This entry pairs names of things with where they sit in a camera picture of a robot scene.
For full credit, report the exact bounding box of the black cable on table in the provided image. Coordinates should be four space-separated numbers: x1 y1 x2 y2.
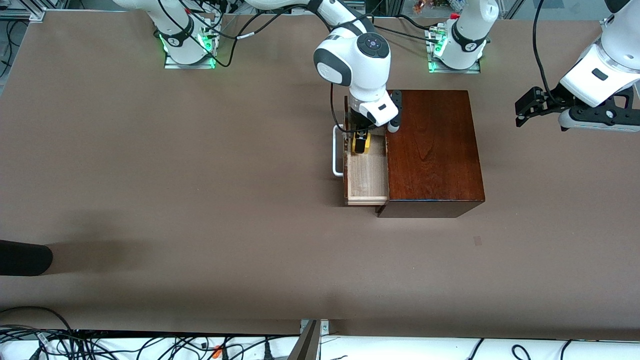
372 17 443 46

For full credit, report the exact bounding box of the dark diagonal beam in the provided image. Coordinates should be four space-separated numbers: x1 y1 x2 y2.
287 320 321 360

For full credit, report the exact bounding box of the aluminium bracket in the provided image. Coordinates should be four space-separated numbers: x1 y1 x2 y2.
300 320 330 346

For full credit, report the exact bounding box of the wooden drawer with white handle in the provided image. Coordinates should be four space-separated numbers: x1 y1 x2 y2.
332 95 390 206

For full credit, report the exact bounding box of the black looped cable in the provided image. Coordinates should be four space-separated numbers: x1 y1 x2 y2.
0 306 76 346

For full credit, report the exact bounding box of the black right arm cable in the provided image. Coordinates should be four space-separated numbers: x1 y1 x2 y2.
157 0 351 133

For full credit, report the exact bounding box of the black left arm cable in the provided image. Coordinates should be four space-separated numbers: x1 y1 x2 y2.
531 0 566 101

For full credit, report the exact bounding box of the black cylindrical object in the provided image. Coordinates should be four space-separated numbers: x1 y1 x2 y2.
0 240 54 277

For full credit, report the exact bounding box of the brown wooden cabinet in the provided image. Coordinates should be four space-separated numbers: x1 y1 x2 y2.
376 90 486 219

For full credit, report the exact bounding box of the grey power strip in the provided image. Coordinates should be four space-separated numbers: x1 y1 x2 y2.
291 0 366 17

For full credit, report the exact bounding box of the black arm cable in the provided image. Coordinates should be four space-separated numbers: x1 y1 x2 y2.
157 0 351 133
531 0 566 101

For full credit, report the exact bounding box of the yellow block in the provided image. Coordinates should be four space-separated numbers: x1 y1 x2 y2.
351 132 372 154

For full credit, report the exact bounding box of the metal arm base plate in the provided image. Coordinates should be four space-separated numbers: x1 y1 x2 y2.
426 25 482 75
164 15 218 70

